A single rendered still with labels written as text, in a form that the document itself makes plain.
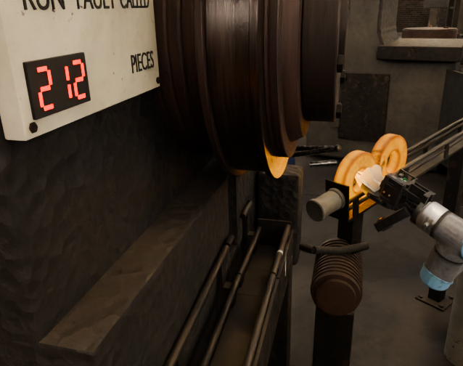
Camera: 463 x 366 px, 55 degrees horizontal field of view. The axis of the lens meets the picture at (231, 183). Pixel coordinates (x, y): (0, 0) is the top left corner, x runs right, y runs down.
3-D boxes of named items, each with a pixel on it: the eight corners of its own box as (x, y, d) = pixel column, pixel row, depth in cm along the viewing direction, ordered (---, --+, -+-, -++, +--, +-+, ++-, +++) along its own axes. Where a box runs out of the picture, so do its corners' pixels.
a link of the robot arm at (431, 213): (440, 229, 112) (423, 240, 107) (424, 218, 114) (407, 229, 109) (453, 206, 107) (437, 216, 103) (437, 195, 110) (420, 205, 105)
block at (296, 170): (254, 263, 112) (253, 172, 103) (260, 247, 119) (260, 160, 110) (297, 268, 109) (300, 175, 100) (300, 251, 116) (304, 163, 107)
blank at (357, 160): (332, 160, 117) (343, 163, 114) (367, 142, 125) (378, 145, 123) (333, 213, 123) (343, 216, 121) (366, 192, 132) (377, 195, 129)
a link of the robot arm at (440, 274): (461, 279, 115) (480, 250, 109) (438, 298, 109) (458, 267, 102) (434, 260, 120) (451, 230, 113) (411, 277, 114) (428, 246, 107)
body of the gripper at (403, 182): (399, 166, 116) (440, 192, 109) (387, 192, 121) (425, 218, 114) (382, 173, 111) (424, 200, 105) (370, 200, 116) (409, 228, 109)
